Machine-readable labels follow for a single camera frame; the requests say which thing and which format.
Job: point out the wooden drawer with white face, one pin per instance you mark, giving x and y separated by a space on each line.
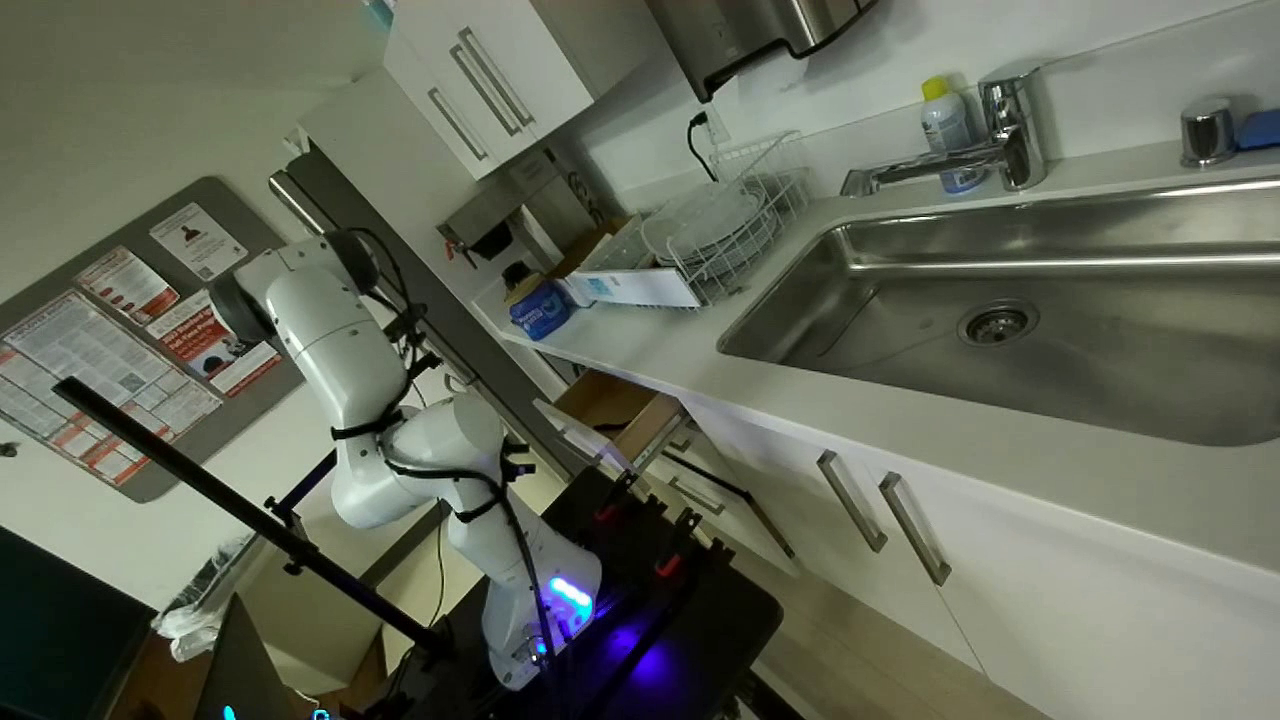
620 400

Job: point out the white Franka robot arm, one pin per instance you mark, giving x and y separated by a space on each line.
333 362

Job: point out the blue and white box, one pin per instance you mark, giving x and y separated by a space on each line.
546 313

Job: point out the small brown cardboard box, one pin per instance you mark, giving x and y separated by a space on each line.
589 252

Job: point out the dark grey tall panel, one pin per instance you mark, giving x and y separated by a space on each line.
494 373

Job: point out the black clamp with red grip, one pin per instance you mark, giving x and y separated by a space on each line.
666 566
606 514

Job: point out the stack of white plates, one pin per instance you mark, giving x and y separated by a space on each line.
741 242

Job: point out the white countertop appliance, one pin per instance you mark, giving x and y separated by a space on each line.
503 233

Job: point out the black robot cart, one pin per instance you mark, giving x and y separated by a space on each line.
692 626

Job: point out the steel paper towel dispenser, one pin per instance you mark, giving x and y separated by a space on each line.
744 33

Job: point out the soap bottle with yellow cap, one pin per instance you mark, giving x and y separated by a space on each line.
944 122

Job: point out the large brown cardboard box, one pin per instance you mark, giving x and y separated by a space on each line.
312 626

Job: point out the stainless steel sink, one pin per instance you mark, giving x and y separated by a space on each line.
1066 335

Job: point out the chrome faucet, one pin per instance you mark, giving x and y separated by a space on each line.
1013 125

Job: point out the white counter cabinet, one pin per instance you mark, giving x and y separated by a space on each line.
1066 601

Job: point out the long black tripod pole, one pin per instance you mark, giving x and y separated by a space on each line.
161 458

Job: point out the white crumpled cloth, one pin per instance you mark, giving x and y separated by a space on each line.
195 626

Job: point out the grey notice board with posters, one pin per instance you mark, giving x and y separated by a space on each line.
123 373

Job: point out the small steel cup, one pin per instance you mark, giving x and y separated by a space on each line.
1204 132

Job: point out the black monitor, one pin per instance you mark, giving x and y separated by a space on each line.
52 642

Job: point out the blue sponge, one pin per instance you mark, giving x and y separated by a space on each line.
1259 128

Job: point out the white wall cabinet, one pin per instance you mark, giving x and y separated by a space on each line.
412 55

